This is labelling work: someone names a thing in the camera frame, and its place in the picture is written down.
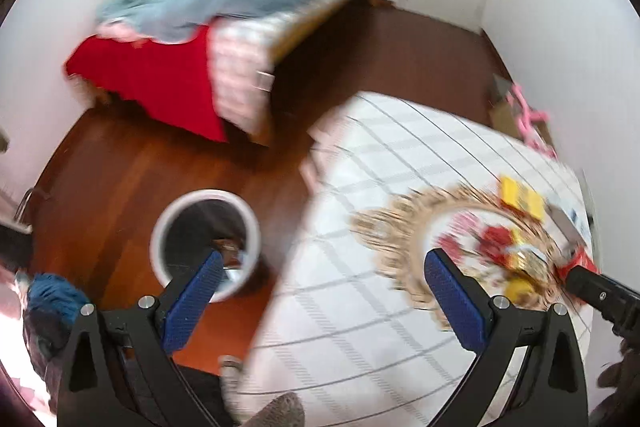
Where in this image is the wooden bed frame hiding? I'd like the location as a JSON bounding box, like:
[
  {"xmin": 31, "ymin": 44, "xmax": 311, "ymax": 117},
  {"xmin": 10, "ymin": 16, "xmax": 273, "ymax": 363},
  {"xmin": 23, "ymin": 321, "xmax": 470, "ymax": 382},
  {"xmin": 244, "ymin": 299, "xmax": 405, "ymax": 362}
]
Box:
[{"xmin": 270, "ymin": 0, "xmax": 387, "ymax": 60}]

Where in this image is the brown wrapper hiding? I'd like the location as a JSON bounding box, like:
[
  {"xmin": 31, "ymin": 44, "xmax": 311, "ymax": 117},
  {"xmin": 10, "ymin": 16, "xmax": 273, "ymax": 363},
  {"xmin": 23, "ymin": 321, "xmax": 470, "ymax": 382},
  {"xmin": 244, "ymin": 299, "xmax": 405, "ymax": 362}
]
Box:
[{"xmin": 215, "ymin": 239, "xmax": 247, "ymax": 269}]

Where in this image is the pink white cloth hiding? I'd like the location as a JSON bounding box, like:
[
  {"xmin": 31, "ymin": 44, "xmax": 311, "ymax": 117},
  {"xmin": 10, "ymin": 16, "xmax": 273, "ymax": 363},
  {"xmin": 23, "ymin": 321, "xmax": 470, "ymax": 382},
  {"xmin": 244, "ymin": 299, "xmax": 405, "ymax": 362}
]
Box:
[{"xmin": 96, "ymin": 19, "xmax": 152, "ymax": 44}]

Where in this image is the grey white wrapper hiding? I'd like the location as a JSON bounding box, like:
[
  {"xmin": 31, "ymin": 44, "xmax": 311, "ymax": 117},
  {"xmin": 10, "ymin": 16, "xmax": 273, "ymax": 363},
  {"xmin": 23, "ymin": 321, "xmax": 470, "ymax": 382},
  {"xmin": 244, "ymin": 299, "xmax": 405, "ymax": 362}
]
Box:
[{"xmin": 546, "ymin": 206, "xmax": 591, "ymax": 252}]

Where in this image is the person's right hand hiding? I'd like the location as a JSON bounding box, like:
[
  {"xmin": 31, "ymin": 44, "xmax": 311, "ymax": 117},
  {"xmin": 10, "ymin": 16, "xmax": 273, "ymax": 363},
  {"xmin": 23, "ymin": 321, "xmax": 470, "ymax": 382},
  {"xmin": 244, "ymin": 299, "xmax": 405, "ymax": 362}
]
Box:
[{"xmin": 590, "ymin": 338, "xmax": 640, "ymax": 427}]

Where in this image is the pink plastic rack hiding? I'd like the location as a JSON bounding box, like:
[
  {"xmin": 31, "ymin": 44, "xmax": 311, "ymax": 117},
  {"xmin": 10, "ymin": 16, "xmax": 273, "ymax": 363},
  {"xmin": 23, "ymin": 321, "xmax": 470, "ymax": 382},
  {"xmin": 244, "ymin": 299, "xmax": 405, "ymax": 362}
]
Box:
[{"xmin": 504, "ymin": 83, "xmax": 559, "ymax": 158}]

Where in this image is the small yellow packet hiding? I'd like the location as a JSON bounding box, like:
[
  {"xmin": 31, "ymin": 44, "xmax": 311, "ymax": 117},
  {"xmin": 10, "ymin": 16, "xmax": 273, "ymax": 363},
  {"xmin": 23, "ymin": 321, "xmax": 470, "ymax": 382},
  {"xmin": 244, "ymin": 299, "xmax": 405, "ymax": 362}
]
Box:
[{"xmin": 506, "ymin": 278, "xmax": 537, "ymax": 304}]

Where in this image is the blue fuzzy cloth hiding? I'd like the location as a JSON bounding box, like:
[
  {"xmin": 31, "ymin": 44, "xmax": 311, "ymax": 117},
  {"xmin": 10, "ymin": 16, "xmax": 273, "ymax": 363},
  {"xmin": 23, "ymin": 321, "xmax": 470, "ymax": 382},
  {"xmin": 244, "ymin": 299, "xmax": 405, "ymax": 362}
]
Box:
[{"xmin": 16, "ymin": 271, "xmax": 92, "ymax": 359}]

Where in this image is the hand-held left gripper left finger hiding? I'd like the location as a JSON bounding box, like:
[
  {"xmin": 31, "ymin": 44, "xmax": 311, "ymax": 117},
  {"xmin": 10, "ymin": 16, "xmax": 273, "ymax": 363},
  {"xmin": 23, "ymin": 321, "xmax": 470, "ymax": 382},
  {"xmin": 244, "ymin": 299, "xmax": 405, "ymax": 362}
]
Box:
[{"xmin": 57, "ymin": 249, "xmax": 226, "ymax": 427}]

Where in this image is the large yellow packet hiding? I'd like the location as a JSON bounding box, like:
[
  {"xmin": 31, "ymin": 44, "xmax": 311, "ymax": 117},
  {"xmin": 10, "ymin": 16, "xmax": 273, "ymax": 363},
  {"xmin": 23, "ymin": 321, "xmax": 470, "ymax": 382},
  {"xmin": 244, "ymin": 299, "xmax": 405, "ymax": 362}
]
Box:
[{"xmin": 499, "ymin": 176, "xmax": 547, "ymax": 219}]

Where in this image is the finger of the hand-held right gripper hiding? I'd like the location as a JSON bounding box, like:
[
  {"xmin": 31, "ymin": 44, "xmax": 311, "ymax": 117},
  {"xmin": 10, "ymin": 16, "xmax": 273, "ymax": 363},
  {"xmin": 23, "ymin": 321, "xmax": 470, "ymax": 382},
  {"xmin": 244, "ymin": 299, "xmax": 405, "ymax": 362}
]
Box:
[{"xmin": 566, "ymin": 265, "xmax": 640, "ymax": 339}]

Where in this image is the cardboard box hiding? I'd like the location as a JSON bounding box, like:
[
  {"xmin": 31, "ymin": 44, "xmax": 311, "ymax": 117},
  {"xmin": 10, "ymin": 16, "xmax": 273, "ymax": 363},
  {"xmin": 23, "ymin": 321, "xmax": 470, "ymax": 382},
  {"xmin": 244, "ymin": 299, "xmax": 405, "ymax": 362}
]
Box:
[{"xmin": 489, "ymin": 73, "xmax": 527, "ymax": 134}]

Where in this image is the white shoe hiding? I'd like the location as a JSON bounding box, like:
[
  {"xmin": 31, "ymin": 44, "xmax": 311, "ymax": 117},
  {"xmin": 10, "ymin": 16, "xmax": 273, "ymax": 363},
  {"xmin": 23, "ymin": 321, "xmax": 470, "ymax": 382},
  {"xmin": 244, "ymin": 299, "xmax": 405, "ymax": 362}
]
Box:
[{"xmin": 219, "ymin": 353, "xmax": 247, "ymax": 414}]

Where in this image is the grey slipper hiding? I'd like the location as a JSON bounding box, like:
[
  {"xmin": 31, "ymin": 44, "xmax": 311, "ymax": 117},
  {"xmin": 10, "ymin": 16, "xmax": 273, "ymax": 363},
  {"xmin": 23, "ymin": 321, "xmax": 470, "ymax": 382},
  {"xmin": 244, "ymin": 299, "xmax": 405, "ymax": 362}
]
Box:
[{"xmin": 244, "ymin": 391, "xmax": 307, "ymax": 427}]

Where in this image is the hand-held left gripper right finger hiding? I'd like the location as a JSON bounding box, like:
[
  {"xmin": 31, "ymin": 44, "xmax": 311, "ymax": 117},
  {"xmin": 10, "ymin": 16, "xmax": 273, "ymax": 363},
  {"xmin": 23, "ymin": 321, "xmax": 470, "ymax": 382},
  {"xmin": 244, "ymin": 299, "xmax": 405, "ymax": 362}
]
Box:
[{"xmin": 424, "ymin": 248, "xmax": 590, "ymax": 427}]

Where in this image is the round floral lace placemat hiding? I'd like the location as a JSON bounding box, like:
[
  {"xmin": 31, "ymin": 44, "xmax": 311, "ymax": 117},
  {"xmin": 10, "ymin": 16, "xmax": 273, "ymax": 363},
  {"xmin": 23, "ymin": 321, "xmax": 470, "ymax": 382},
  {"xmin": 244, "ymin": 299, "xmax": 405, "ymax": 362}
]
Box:
[{"xmin": 350, "ymin": 183, "xmax": 577, "ymax": 334}]

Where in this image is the white round waste bin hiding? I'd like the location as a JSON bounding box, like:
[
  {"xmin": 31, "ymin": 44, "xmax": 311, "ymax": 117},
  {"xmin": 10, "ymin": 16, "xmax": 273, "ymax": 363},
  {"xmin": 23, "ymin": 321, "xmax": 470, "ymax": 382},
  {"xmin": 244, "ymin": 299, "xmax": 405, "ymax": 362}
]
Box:
[{"xmin": 150, "ymin": 189, "xmax": 262, "ymax": 305}]

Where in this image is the red blanket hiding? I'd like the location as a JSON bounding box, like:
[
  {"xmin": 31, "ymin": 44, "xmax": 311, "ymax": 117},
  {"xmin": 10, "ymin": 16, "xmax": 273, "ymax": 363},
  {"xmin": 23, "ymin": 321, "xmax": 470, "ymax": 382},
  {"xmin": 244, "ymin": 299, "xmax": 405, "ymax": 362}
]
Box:
[{"xmin": 64, "ymin": 26, "xmax": 230, "ymax": 144}]

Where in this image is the red packet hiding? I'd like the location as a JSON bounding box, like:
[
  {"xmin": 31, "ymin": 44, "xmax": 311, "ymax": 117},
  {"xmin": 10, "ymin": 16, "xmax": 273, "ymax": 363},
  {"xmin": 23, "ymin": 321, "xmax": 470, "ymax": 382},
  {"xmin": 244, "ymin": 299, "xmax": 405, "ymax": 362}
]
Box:
[
  {"xmin": 479, "ymin": 226, "xmax": 517, "ymax": 259},
  {"xmin": 556, "ymin": 248, "xmax": 602, "ymax": 284}
]

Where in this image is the white checkered tablecloth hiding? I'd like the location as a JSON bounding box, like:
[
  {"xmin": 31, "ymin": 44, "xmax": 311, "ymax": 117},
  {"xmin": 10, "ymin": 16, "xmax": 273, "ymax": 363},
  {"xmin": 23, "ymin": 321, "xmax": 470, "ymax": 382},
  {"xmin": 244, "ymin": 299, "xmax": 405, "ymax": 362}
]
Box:
[{"xmin": 239, "ymin": 91, "xmax": 597, "ymax": 427}]

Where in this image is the shiny foil wrapper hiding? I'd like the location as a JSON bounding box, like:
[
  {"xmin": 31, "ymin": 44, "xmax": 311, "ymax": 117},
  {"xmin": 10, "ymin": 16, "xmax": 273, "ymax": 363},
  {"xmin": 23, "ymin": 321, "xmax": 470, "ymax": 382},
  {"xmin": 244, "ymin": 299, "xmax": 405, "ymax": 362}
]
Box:
[{"xmin": 514, "ymin": 246, "xmax": 552, "ymax": 274}]

